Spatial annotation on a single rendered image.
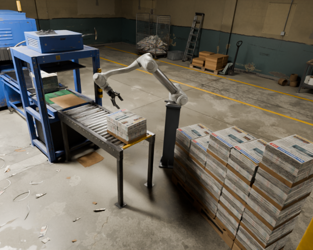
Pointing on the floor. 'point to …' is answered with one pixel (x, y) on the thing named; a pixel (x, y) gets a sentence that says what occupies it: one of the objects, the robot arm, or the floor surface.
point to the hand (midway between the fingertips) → (119, 103)
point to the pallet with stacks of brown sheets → (210, 62)
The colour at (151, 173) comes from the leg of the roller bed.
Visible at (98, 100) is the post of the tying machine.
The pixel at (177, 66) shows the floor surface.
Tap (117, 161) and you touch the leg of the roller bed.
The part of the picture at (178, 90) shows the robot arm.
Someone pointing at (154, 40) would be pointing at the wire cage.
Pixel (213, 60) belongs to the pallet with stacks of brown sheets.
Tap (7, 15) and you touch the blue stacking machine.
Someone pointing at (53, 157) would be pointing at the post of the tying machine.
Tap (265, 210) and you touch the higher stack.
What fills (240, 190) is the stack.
